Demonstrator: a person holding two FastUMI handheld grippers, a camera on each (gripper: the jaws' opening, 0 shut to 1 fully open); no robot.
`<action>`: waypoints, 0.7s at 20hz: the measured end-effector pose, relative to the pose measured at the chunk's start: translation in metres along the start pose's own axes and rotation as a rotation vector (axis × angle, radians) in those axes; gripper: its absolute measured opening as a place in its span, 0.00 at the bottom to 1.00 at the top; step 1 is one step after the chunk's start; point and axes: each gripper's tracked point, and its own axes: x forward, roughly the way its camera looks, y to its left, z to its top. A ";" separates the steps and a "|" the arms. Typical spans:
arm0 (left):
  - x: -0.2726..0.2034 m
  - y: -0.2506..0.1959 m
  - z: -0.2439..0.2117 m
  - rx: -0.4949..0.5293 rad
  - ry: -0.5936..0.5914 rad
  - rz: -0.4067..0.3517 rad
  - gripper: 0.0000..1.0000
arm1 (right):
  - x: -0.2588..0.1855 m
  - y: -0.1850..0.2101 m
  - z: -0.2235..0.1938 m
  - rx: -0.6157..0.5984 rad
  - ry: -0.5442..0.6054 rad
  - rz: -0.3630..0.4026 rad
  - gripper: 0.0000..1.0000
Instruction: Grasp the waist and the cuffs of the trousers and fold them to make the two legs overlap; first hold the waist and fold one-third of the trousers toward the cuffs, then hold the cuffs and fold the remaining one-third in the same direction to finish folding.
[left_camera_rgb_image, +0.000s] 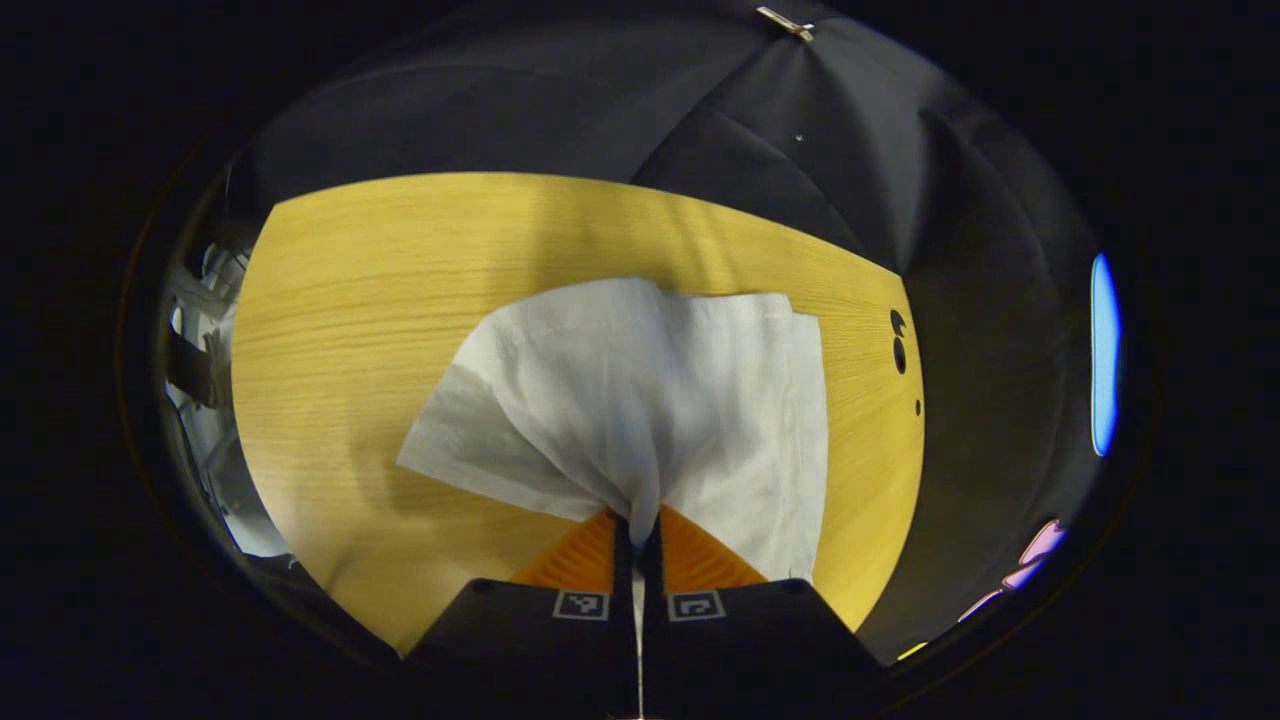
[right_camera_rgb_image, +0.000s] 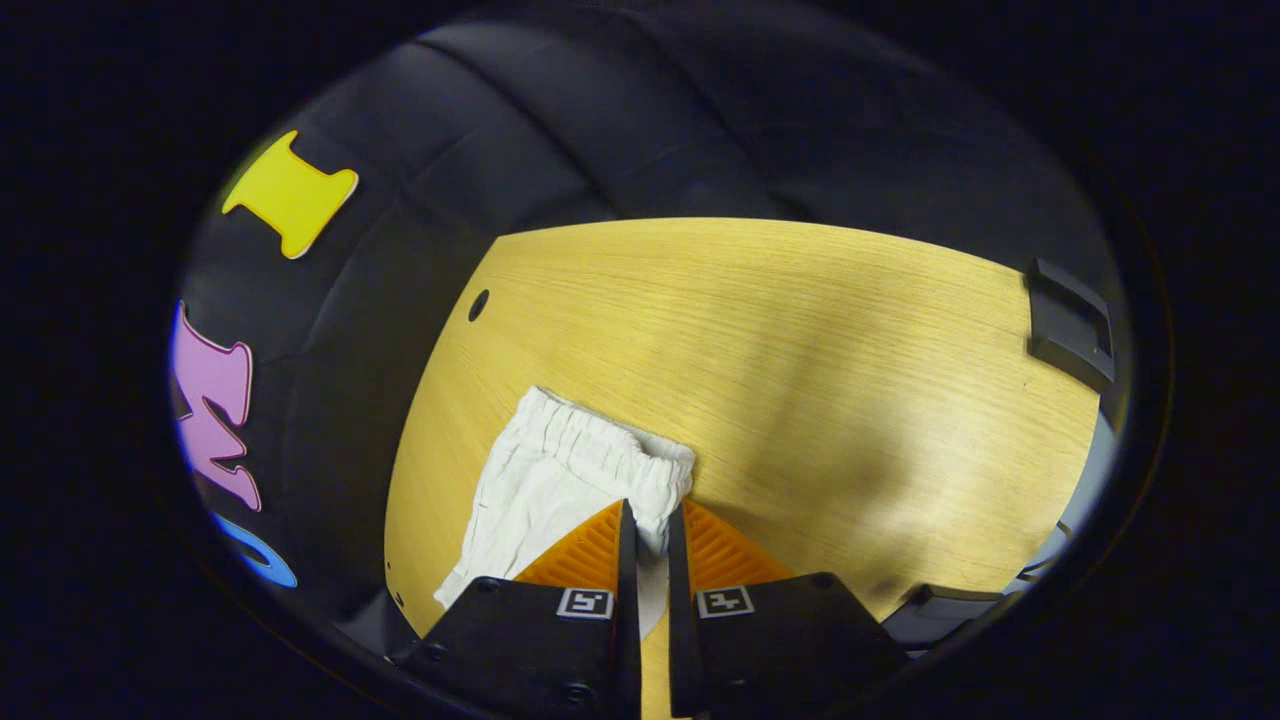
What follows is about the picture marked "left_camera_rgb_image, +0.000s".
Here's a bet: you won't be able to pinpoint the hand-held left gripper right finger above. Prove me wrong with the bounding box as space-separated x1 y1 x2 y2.
640 505 887 720

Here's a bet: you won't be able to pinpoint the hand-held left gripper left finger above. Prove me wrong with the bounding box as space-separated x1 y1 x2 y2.
404 510 641 720

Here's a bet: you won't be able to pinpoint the white jeans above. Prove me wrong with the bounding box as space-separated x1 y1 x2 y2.
395 277 831 717

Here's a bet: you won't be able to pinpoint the black backdrop cloth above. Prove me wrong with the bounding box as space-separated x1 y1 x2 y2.
225 0 1127 667

